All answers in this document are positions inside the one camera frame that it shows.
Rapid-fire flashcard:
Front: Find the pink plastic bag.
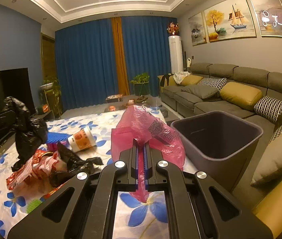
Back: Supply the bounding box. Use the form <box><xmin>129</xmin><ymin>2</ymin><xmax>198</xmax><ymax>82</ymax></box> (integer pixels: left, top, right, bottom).
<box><xmin>111</xmin><ymin>106</ymin><xmax>185</xmax><ymax>203</ymax></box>

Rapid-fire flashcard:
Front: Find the large black plastic bag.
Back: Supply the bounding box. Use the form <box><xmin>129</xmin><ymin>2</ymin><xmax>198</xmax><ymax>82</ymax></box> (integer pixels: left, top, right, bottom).
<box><xmin>3</xmin><ymin>97</ymin><xmax>48</xmax><ymax>172</ymax></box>

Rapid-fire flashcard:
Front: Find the small black plastic bag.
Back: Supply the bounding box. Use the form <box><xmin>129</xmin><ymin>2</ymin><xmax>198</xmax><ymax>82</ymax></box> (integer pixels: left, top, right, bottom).
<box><xmin>49</xmin><ymin>142</ymin><xmax>103</xmax><ymax>188</ymax></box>

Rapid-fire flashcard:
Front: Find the dark grey trash bin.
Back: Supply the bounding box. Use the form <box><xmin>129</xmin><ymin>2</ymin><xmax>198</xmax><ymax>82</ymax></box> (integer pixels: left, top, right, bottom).
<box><xmin>171</xmin><ymin>111</ymin><xmax>263</xmax><ymax>192</ymax></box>

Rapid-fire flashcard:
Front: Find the orange white paper cup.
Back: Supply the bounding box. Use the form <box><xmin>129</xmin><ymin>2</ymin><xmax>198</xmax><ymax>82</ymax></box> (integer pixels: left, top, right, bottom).
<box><xmin>67</xmin><ymin>127</ymin><xmax>96</xmax><ymax>153</ymax></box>

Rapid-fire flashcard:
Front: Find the floral white blue tablecloth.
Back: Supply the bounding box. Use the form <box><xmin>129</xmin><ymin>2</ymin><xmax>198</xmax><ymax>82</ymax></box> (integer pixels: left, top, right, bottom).
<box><xmin>0</xmin><ymin>106</ymin><xmax>199</xmax><ymax>239</ymax></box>

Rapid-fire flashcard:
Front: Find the blue bristle brush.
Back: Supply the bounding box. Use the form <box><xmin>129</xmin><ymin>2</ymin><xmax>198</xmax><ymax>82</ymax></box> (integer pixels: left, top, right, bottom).
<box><xmin>46</xmin><ymin>132</ymin><xmax>70</xmax><ymax>144</ymax></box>

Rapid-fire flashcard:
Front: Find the red white plastic bag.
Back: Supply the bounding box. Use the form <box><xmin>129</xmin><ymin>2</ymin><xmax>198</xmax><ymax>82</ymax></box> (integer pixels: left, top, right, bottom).
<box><xmin>6</xmin><ymin>149</ymin><xmax>67</xmax><ymax>190</ymax></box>

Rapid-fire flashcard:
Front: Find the potted green plant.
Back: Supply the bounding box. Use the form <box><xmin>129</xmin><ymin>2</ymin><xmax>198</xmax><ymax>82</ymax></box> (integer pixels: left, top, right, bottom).
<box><xmin>130</xmin><ymin>72</ymin><xmax>150</xmax><ymax>97</ymax></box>

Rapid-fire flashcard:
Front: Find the grey flat cushion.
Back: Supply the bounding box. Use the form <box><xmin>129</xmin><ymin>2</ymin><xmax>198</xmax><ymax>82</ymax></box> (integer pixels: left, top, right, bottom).
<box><xmin>181</xmin><ymin>85</ymin><xmax>218</xmax><ymax>99</ymax></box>

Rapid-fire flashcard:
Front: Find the orange curtain strip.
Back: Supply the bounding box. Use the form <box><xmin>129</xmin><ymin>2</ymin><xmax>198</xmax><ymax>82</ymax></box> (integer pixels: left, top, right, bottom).
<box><xmin>111</xmin><ymin>17</ymin><xmax>130</xmax><ymax>96</ymax></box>

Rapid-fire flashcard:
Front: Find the far mustard cushion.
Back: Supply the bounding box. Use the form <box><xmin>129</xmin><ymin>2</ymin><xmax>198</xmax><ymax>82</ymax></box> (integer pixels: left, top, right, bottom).
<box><xmin>180</xmin><ymin>74</ymin><xmax>203</xmax><ymax>86</ymax></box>

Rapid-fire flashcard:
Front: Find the far patterned cushion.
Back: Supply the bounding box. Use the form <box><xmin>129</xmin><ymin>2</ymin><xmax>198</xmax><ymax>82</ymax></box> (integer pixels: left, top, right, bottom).
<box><xmin>198</xmin><ymin>78</ymin><xmax>227</xmax><ymax>91</ymax></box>

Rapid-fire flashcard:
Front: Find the blue curtain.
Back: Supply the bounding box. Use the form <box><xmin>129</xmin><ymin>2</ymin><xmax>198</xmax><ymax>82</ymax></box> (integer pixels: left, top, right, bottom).
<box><xmin>55</xmin><ymin>16</ymin><xmax>177</xmax><ymax>110</ymax></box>

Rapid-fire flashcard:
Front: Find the plant on wooden stand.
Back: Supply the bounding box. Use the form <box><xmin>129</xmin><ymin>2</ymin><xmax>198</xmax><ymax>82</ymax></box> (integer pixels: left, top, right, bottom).
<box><xmin>40</xmin><ymin>77</ymin><xmax>62</xmax><ymax>119</ymax></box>

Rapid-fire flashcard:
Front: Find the mustard yellow cushion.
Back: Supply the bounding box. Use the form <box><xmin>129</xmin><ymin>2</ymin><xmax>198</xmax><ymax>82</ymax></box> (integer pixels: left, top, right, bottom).
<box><xmin>219</xmin><ymin>82</ymin><xmax>263</xmax><ymax>111</ymax></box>

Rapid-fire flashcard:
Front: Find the beige grey cushion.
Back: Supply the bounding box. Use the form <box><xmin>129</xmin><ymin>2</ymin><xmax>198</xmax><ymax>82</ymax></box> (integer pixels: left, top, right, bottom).
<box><xmin>251</xmin><ymin>134</ymin><xmax>282</xmax><ymax>187</ymax></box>

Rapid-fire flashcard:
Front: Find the black white patterned cushion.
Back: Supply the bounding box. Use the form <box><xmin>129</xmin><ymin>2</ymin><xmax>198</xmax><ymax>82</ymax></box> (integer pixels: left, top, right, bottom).
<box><xmin>254</xmin><ymin>96</ymin><xmax>282</xmax><ymax>123</ymax></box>

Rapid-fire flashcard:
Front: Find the grey sectional sofa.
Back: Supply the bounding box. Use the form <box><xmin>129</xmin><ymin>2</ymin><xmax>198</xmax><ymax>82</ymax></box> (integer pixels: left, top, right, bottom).
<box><xmin>157</xmin><ymin>62</ymin><xmax>282</xmax><ymax>237</ymax></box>

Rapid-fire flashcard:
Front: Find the white standing air conditioner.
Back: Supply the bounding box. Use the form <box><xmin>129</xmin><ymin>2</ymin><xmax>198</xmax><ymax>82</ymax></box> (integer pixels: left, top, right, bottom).
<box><xmin>168</xmin><ymin>36</ymin><xmax>183</xmax><ymax>73</ymax></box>

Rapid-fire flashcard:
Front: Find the red flower decoration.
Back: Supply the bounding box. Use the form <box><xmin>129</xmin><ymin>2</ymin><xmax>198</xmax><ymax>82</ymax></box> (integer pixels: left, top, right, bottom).
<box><xmin>167</xmin><ymin>22</ymin><xmax>179</xmax><ymax>36</ymax></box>

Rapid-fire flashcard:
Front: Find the black television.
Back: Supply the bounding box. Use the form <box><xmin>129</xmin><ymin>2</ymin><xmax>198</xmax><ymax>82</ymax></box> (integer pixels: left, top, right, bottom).
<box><xmin>0</xmin><ymin>68</ymin><xmax>35</xmax><ymax>114</ymax></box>

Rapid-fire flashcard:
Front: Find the left landscape painting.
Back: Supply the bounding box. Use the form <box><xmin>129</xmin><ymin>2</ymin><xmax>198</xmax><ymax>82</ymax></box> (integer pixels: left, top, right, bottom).
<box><xmin>189</xmin><ymin>12</ymin><xmax>207</xmax><ymax>46</ymax></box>

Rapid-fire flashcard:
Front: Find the sailboat tree painting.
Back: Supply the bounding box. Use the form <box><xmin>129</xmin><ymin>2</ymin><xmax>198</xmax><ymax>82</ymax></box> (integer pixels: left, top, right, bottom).
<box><xmin>204</xmin><ymin>0</ymin><xmax>256</xmax><ymax>42</ymax></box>

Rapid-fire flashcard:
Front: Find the right abstract painting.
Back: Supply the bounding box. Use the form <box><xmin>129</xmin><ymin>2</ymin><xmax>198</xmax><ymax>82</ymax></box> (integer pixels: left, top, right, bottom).
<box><xmin>251</xmin><ymin>0</ymin><xmax>282</xmax><ymax>38</ymax></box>

